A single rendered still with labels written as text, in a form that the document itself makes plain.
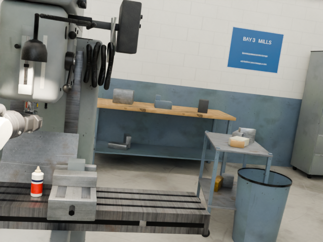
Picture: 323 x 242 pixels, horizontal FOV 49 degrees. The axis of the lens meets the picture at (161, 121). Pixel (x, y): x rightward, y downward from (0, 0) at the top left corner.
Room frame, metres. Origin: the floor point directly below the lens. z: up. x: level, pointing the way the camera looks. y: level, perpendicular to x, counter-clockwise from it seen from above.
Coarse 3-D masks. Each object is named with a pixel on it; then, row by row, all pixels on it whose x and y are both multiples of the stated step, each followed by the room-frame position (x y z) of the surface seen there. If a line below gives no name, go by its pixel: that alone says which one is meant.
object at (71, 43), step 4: (72, 24) 1.35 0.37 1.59; (72, 28) 1.35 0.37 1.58; (76, 28) 1.46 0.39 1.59; (68, 32) 1.34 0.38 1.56; (76, 32) 1.46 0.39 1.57; (68, 36) 1.34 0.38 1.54; (76, 36) 1.49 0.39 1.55; (68, 40) 1.34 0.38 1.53; (72, 40) 1.35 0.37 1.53; (76, 40) 1.49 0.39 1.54; (68, 44) 1.34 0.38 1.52; (72, 44) 1.35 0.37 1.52; (68, 48) 1.34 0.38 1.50; (72, 48) 1.35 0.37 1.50; (68, 72) 1.35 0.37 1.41; (72, 72) 1.40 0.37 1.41; (72, 76) 1.42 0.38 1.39; (64, 80) 1.34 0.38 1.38; (72, 80) 1.44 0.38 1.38; (64, 84) 1.34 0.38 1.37; (72, 84) 1.46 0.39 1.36
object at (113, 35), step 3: (114, 18) 1.51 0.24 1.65; (111, 21) 1.53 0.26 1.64; (114, 21) 1.51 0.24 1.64; (111, 24) 1.54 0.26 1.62; (114, 24) 1.51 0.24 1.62; (111, 27) 1.54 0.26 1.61; (114, 27) 1.51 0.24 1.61; (111, 30) 1.54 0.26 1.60; (111, 33) 1.54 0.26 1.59; (114, 33) 1.61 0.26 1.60; (111, 36) 1.52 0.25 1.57; (114, 36) 1.61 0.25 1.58; (111, 39) 1.52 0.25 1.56; (114, 39) 1.61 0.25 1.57; (114, 42) 1.61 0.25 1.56; (114, 45) 1.60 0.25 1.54; (114, 48) 1.60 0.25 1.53; (108, 51) 1.53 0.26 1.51; (114, 51) 1.60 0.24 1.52; (108, 54) 1.54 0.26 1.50; (114, 54) 1.59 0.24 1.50; (108, 57) 1.54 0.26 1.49; (108, 60) 1.55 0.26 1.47
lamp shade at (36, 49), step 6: (30, 42) 1.02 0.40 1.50; (36, 42) 1.02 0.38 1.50; (42, 42) 1.04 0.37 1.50; (24, 48) 1.01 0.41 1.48; (30, 48) 1.01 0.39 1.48; (36, 48) 1.01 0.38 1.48; (42, 48) 1.03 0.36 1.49; (24, 54) 1.01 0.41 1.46; (30, 54) 1.01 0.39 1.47; (36, 54) 1.01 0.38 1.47; (42, 54) 1.02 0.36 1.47; (30, 60) 1.01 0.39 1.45; (36, 60) 1.01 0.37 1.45; (42, 60) 1.02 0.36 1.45
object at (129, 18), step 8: (128, 0) 1.48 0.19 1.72; (120, 8) 1.59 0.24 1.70; (128, 8) 1.48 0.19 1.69; (136, 8) 1.49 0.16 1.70; (120, 16) 1.52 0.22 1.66; (128, 16) 1.48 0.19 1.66; (136, 16) 1.49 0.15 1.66; (120, 24) 1.48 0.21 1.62; (128, 24) 1.48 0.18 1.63; (136, 24) 1.49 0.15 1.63; (120, 32) 1.48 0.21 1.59; (128, 32) 1.48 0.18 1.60; (136, 32) 1.49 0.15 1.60; (120, 40) 1.48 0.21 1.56; (128, 40) 1.48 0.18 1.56; (136, 40) 1.49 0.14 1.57; (120, 48) 1.48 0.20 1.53; (128, 48) 1.48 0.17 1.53; (136, 48) 1.49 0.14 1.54
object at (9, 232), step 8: (0, 232) 1.08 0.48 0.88; (8, 232) 1.08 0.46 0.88; (16, 232) 1.09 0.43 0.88; (24, 232) 1.09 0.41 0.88; (32, 232) 1.10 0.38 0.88; (40, 232) 1.11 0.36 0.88; (48, 232) 1.11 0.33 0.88; (56, 232) 1.12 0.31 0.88; (64, 232) 1.13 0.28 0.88; (0, 240) 1.03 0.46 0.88; (8, 240) 1.04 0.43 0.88; (16, 240) 1.04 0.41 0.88; (24, 240) 1.05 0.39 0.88; (32, 240) 1.05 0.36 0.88; (40, 240) 1.06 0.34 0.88; (48, 240) 1.06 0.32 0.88; (56, 240) 1.07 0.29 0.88; (64, 240) 1.08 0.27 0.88
